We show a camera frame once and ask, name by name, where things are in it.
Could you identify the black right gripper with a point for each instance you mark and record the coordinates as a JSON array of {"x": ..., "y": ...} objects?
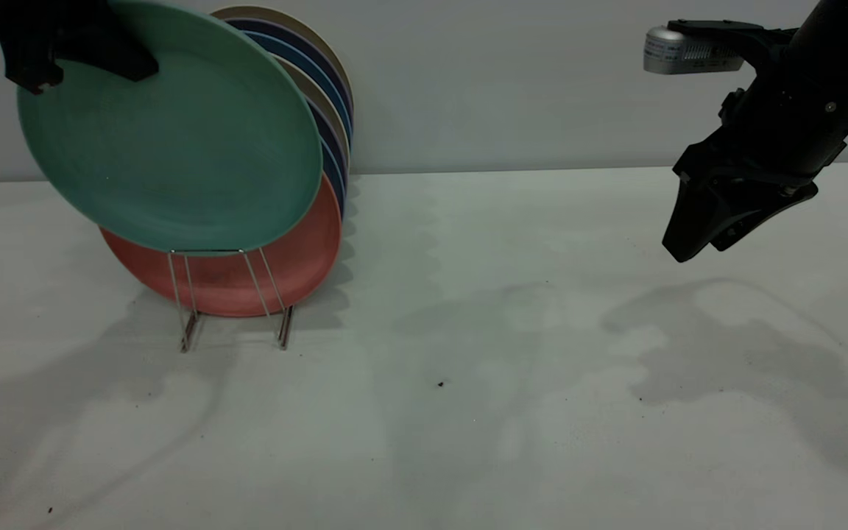
[{"x": 785, "y": 132}]

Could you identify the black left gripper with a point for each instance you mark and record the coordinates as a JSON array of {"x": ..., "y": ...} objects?
[{"x": 48, "y": 22}]

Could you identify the green round plate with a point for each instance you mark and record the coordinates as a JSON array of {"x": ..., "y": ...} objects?
[{"x": 174, "y": 147}]

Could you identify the beige plate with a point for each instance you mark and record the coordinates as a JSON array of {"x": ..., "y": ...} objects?
[
  {"x": 319, "y": 92},
  {"x": 277, "y": 12}
]

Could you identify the dark purple plate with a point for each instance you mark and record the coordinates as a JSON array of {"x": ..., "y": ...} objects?
[
  {"x": 299, "y": 37},
  {"x": 330, "y": 140}
]

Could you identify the pink round plate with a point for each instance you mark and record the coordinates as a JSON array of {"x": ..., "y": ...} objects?
[{"x": 232, "y": 285}]

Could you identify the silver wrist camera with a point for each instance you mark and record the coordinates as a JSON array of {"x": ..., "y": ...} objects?
[{"x": 689, "y": 51}]

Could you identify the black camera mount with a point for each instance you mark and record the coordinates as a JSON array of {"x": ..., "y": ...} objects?
[{"x": 759, "y": 40}]

